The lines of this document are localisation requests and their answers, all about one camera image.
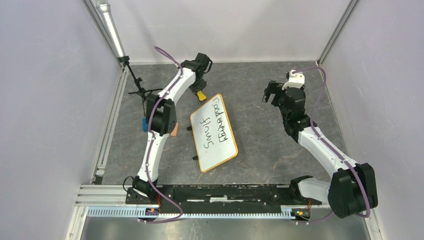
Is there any yellow whiteboard eraser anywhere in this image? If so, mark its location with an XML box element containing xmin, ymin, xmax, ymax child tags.
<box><xmin>196</xmin><ymin>90</ymin><xmax>207</xmax><ymax>102</ymax></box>

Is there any yellow framed whiteboard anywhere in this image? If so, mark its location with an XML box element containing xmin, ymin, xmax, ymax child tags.
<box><xmin>189</xmin><ymin>93</ymin><xmax>239</xmax><ymax>173</ymax></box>

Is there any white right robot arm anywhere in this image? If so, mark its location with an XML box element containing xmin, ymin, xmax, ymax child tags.
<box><xmin>262</xmin><ymin>80</ymin><xmax>379</xmax><ymax>219</ymax></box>

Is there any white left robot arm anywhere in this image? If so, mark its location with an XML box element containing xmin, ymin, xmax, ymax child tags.
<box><xmin>132</xmin><ymin>52</ymin><xmax>213</xmax><ymax>204</ymax></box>

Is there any black microphone tripod stand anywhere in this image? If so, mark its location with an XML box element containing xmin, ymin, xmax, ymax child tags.
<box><xmin>117</xmin><ymin>55</ymin><xmax>162</xmax><ymax>100</ymax></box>

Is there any orange wooden block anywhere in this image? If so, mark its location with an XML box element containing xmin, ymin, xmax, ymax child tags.
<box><xmin>170</xmin><ymin>122</ymin><xmax>180</xmax><ymax>137</ymax></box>

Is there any blue and red block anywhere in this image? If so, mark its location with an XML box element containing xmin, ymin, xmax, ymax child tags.
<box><xmin>142</xmin><ymin>117</ymin><xmax>148</xmax><ymax>133</ymax></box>

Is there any silver microphone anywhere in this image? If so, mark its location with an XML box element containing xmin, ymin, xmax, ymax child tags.
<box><xmin>96</xmin><ymin>0</ymin><xmax>126</xmax><ymax>59</ymax></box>

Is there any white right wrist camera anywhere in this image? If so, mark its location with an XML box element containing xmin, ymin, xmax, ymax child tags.
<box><xmin>282</xmin><ymin>69</ymin><xmax>305</xmax><ymax>90</ymax></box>

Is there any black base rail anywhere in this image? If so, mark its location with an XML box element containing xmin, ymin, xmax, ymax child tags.
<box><xmin>125</xmin><ymin>184</ymin><xmax>321</xmax><ymax>215</ymax></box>

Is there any perforated cable duct strip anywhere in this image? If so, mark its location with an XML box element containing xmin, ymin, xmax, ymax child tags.
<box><xmin>86</xmin><ymin>206</ymin><xmax>299</xmax><ymax>220</ymax></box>

